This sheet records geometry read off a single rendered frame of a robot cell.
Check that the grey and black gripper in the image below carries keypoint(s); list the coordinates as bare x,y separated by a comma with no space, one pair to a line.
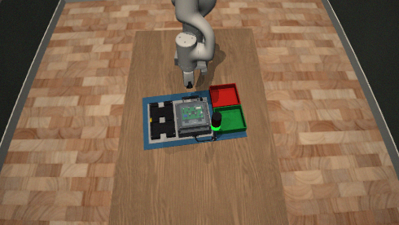
188,79

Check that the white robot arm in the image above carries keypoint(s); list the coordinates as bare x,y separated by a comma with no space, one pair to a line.
192,49

